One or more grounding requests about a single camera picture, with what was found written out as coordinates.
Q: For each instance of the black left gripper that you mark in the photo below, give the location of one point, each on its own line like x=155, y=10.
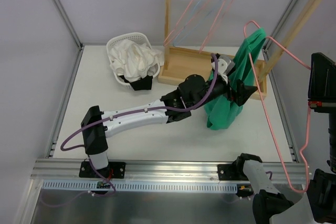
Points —
x=233, y=93

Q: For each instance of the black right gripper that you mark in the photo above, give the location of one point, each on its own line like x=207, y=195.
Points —
x=319, y=98

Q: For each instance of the green tank top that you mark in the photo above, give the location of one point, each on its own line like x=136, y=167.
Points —
x=220, y=111

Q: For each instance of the blue wire hanger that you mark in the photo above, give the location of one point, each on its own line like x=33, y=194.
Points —
x=196, y=13

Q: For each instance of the black tank top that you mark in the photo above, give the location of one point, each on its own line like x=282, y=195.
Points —
x=141, y=84

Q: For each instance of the pink hanger with cream top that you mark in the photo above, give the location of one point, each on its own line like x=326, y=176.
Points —
x=224, y=8

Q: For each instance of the cream tank top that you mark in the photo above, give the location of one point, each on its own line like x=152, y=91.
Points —
x=133, y=61

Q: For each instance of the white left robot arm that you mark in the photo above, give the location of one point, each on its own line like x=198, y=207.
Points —
x=97, y=126

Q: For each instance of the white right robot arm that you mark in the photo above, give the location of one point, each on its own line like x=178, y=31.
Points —
x=316, y=202

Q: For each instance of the wooden clothes rack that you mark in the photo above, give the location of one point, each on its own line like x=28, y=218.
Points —
x=182, y=62

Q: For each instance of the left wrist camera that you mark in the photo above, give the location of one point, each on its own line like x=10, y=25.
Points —
x=225, y=67

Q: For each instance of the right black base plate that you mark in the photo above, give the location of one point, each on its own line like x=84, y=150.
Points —
x=231, y=172

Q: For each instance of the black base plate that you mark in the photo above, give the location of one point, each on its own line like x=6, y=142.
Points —
x=114, y=170
x=231, y=172

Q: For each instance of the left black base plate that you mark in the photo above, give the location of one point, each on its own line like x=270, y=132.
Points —
x=114, y=170

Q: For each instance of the aluminium mounting rail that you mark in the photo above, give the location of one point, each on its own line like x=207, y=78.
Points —
x=135, y=171

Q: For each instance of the white slotted cable duct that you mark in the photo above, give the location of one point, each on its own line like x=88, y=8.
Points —
x=224, y=188

